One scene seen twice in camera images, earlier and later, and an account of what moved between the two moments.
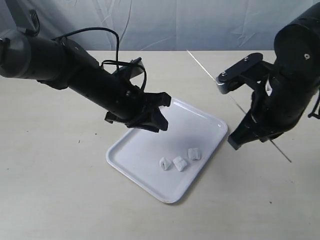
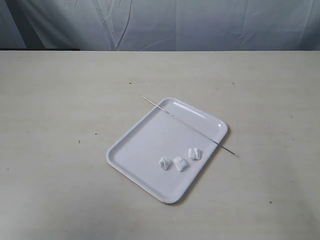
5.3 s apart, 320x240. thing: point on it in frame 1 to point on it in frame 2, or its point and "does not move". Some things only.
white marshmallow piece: (179, 163) does not move
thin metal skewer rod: (237, 105) to (187, 125)
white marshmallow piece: (164, 163) does not move
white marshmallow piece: (194, 153) does not move
